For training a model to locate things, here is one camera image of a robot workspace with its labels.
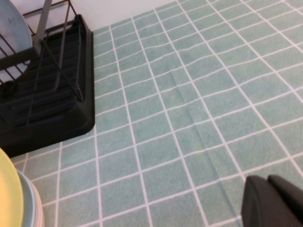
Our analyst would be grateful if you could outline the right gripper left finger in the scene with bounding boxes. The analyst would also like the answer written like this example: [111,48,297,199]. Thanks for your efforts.
[241,175,303,227]

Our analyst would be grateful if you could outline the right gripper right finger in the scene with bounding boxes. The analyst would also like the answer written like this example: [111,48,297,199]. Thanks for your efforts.
[268,174,303,208]

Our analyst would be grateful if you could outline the yellow round plate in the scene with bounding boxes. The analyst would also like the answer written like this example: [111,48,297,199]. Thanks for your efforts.
[0,148,25,227]

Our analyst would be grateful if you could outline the black dish drying rack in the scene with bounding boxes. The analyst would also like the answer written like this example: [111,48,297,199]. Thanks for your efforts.
[0,14,96,158]

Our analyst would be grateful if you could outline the light blue round plate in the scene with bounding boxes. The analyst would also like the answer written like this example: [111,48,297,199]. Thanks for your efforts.
[15,169,45,227]

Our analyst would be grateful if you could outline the grey round plate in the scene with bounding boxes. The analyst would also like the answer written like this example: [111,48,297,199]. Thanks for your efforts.
[0,0,33,73]

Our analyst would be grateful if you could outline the green white checked tablecloth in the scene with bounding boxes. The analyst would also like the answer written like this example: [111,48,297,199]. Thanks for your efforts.
[10,0,303,227]

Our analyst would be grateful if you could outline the black wire dish rack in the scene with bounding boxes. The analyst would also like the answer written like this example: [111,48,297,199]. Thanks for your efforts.
[0,0,84,128]

